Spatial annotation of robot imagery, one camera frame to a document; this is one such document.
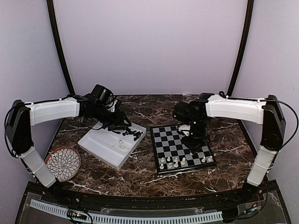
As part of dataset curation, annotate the right black frame post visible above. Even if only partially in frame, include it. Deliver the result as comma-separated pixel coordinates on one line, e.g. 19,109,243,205
227,0,254,96

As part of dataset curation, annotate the left black frame post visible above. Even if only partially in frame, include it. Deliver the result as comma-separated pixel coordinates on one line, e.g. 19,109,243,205
46,0,75,94

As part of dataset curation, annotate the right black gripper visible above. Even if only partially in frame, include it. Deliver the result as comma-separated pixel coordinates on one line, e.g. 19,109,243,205
181,118,210,154

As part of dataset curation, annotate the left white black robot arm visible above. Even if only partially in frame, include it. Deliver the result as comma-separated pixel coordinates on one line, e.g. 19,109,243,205
4,84,132,203

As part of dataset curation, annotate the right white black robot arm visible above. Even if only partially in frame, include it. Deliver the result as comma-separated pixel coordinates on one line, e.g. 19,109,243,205
172,91,286,203

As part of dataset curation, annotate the white slotted cable duct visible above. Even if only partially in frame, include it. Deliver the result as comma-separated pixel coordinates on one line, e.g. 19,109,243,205
30,199,223,224

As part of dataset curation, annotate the black frame post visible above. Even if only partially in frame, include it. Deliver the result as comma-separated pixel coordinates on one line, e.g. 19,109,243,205
46,0,75,94
227,0,254,96

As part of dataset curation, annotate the pile of white chess pieces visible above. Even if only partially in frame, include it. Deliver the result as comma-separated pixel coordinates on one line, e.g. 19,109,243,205
113,139,130,152

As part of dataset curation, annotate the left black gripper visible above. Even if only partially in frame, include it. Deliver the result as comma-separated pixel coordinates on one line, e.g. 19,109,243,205
88,104,131,131

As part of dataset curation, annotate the black front rail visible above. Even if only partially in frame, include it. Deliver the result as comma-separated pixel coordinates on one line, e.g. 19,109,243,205
23,181,278,212

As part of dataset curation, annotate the floral patterned ceramic plate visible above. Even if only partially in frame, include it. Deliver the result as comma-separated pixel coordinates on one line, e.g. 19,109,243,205
45,147,81,182

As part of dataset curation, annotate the black white chessboard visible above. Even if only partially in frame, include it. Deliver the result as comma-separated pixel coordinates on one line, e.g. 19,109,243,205
150,125,216,175

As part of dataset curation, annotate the white plastic divided tray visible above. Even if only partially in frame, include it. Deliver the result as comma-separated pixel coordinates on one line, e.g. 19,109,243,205
78,122,146,170

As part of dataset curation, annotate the pile of black chess pieces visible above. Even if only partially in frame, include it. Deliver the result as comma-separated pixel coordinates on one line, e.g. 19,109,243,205
113,127,143,141

